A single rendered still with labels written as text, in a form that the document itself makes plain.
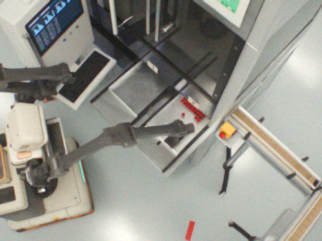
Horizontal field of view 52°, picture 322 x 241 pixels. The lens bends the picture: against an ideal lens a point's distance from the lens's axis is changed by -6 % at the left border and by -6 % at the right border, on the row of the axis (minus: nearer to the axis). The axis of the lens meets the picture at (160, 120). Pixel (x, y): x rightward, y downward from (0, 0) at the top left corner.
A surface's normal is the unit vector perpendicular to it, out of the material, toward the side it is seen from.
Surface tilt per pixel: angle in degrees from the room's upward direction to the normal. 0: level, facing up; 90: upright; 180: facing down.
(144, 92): 0
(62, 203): 0
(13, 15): 0
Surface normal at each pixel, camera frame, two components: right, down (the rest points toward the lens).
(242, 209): 0.04, -0.37
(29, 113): 0.67, -0.44
